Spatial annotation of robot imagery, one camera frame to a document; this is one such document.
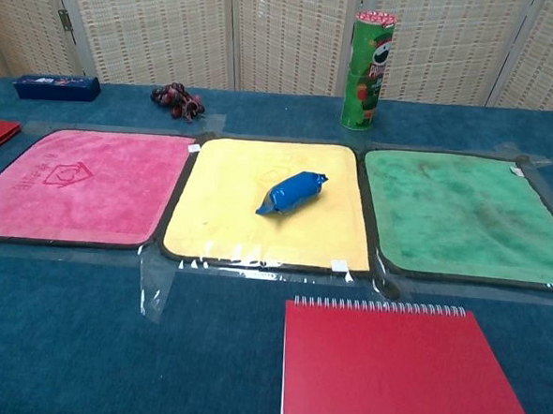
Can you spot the blue foil snack packet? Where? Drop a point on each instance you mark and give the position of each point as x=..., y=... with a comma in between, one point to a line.
x=291, y=191

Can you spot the yellow microfiber cloth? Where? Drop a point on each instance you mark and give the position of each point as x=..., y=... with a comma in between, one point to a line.
x=225, y=208

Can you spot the clear tape strip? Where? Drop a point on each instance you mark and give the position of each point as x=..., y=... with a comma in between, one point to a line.
x=156, y=284
x=528, y=157
x=386, y=284

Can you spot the green Pringles can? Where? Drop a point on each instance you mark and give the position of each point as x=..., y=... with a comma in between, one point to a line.
x=364, y=86

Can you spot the beige woven folding screen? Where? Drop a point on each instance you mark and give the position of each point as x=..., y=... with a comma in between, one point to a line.
x=287, y=29

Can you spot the green microfiber cloth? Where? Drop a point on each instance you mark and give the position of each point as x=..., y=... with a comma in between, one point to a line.
x=459, y=218

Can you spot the pink microfiber cloth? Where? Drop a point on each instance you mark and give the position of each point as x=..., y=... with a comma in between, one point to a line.
x=94, y=200

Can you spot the red spiral notebook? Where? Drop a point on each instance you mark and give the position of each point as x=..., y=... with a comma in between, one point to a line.
x=388, y=378

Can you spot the dark blue rectangular box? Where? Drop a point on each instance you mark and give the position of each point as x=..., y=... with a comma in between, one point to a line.
x=53, y=89

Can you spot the blue carpet table cover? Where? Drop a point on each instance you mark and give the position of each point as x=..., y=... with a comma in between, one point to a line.
x=61, y=344

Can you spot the brass screen hinge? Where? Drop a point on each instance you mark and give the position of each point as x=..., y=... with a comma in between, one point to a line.
x=65, y=20

